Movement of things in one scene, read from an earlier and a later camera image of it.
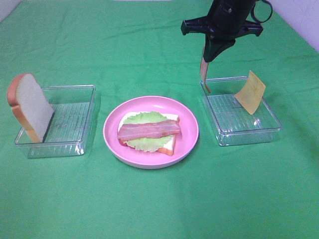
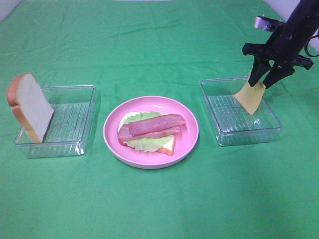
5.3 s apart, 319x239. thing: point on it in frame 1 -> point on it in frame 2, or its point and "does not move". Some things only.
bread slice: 30,106 does not move
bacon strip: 163,128 does not move
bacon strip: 204,66 -> 155,123
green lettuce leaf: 150,144 does not move
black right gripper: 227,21 -> 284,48
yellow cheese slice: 250,95 does not move
